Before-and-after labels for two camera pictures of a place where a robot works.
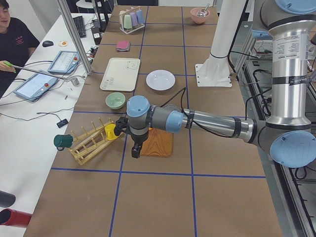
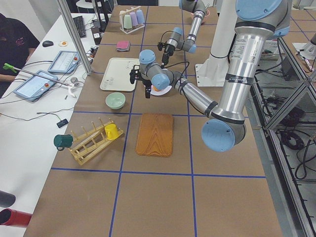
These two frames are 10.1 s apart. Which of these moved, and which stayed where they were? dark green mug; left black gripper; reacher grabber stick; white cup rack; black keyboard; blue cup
Moved: left black gripper; reacher grabber stick
Stayed: white cup rack; dark green mug; blue cup; black keyboard
